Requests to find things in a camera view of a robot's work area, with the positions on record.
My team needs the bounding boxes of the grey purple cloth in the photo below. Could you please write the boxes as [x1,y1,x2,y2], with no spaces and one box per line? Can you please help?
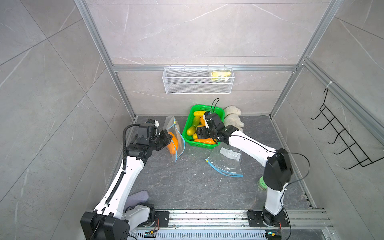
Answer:
[124,191,149,212]

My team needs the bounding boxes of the green yellow mango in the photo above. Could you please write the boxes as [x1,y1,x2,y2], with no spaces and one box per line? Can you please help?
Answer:
[186,126,196,136]

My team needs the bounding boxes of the orange mango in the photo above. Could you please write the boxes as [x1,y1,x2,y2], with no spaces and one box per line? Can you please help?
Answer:
[194,139,216,145]
[167,132,179,155]

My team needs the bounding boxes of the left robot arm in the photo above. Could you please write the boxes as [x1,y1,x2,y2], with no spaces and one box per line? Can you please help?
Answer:
[80,119,173,240]

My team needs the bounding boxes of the clear zip-top bag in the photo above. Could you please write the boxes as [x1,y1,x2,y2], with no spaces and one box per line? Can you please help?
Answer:
[206,143,244,178]
[163,116,186,163]

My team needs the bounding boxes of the green plastic basket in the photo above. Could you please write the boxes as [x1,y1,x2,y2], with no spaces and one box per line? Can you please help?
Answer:
[183,105,220,150]

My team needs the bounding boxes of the orange mango at basket front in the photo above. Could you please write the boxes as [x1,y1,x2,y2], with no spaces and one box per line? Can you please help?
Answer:
[194,139,216,145]

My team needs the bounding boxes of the black wall hook rack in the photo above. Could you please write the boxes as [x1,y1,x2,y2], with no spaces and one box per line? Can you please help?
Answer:
[311,88,384,170]

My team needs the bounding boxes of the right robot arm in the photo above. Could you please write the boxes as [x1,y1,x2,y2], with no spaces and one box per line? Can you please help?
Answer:
[194,98,294,227]

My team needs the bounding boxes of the white wire wall basket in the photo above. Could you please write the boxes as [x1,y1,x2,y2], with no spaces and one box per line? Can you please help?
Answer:
[162,67,235,95]

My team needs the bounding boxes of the white plush toy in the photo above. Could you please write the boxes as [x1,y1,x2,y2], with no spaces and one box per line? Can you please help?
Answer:
[224,106,245,132]

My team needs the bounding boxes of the yellow sponge in wire basket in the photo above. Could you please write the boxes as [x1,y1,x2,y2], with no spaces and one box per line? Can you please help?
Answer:
[209,71,232,81]

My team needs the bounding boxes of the green round disc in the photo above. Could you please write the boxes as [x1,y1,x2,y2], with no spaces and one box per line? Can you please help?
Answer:
[258,177,268,191]

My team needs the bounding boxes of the metal base rail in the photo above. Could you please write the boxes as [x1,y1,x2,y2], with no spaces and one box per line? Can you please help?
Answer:
[80,209,334,240]

